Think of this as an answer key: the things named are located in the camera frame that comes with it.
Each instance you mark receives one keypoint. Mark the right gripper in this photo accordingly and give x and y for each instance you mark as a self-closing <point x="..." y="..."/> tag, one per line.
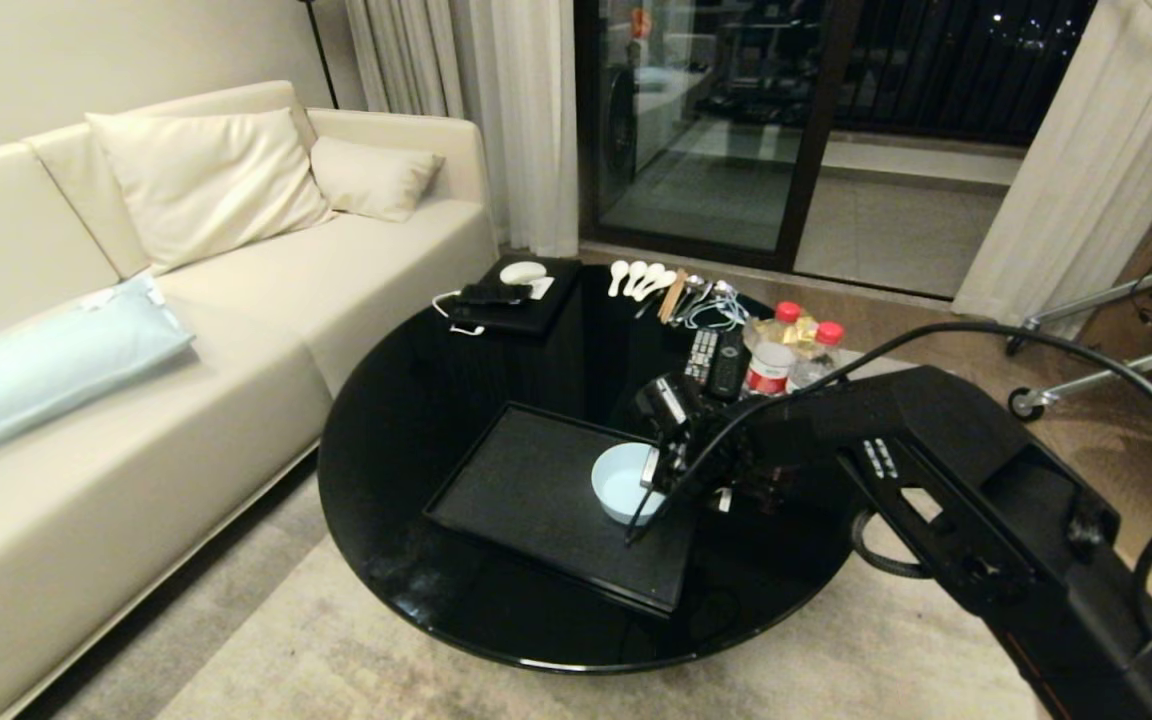
<point x="711" y="465"/>

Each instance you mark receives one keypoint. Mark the pale blue bowl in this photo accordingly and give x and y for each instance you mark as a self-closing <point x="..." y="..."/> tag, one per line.
<point x="618" y="482"/>

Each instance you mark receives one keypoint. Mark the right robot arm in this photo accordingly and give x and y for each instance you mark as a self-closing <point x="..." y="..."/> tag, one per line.
<point x="996" y="490"/>

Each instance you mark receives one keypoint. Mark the black rectangular tray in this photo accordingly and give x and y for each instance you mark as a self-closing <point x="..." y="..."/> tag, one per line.
<point x="526" y="490"/>

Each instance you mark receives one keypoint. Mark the small white dish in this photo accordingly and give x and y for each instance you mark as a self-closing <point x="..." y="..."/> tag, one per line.
<point x="522" y="272"/>

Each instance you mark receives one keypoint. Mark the black remote control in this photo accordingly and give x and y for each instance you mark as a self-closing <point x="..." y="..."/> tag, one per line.
<point x="728" y="368"/>

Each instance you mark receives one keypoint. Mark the remote with grey buttons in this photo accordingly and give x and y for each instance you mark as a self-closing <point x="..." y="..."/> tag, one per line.
<point x="701" y="355"/>

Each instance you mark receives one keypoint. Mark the red label plastic bottle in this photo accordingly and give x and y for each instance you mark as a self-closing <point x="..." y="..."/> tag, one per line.
<point x="771" y="362"/>

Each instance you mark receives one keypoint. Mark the wooden chopsticks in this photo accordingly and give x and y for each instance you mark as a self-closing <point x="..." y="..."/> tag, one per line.
<point x="673" y="296"/>

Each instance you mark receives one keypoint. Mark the clear red cap bottle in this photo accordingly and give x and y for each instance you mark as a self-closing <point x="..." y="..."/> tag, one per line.
<point x="818" y="358"/>

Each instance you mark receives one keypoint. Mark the flat black box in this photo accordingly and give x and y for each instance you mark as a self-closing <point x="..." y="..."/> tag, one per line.
<point x="531" y="312"/>

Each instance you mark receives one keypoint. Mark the white ceramic spoon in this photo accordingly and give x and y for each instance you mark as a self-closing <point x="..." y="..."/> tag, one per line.
<point x="617" y="274"/>
<point x="663" y="280"/>
<point x="652" y="275"/>
<point x="635" y="273"/>

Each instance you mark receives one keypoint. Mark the metal spoon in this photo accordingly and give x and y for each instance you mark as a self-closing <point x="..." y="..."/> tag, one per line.
<point x="696" y="284"/>

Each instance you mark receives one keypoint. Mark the gold foil wrapper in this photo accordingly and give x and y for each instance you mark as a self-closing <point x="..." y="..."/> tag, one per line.
<point x="802" y="330"/>

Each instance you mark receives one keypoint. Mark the round black glass table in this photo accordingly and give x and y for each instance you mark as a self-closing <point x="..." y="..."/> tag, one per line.
<point x="406" y="450"/>

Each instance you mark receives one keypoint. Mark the black wallet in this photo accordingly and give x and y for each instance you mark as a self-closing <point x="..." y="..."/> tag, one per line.
<point x="494" y="294"/>

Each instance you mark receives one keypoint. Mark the beige rug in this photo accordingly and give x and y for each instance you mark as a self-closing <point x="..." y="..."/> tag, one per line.
<point x="356" y="650"/>

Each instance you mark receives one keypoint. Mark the black framed glass door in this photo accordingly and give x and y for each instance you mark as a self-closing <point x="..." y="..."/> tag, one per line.
<point x="706" y="130"/>

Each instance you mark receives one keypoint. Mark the white curtain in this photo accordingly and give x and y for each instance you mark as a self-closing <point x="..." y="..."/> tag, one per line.
<point x="1086" y="170"/>
<point x="526" y="120"/>

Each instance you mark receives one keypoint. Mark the cream leather sofa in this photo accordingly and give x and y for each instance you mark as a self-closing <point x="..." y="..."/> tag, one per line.
<point x="266" y="330"/>

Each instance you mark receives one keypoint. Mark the small cream cushion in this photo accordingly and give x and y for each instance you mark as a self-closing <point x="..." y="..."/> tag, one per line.
<point x="371" y="178"/>

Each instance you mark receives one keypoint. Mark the large cream cushion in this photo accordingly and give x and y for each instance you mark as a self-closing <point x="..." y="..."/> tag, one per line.
<point x="206" y="185"/>

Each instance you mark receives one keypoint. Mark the black floor lamp pole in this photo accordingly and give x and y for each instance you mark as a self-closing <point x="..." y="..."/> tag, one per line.
<point x="321" y="55"/>

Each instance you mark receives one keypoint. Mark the pale blue pillow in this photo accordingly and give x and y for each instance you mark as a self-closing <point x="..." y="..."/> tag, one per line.
<point x="46" y="365"/>

